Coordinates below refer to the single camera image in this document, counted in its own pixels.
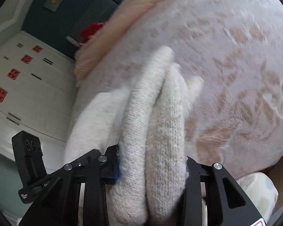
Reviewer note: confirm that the white dotted cloth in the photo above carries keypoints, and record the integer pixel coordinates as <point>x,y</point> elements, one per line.
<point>257,193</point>

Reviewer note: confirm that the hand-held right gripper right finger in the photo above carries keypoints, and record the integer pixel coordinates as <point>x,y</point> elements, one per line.
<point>191,171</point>

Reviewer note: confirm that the bed with floral bedspread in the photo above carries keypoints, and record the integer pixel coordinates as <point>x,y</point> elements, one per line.
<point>226,75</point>

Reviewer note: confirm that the pink duvet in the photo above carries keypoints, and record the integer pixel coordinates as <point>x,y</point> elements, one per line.
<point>136,7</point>

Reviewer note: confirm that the cream knit sweater black hearts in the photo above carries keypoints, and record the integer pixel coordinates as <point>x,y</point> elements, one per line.
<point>165,127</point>

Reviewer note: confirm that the row of red paper cutouts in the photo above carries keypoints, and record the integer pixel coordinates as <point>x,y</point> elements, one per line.
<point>26,58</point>

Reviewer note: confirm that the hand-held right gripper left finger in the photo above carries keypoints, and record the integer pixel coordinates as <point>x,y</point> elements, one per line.
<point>117,173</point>

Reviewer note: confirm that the red cloth bundle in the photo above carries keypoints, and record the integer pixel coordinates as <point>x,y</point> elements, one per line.
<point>90,31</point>

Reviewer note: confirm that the white wardrobe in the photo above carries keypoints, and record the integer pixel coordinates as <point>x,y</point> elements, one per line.
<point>37,94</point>

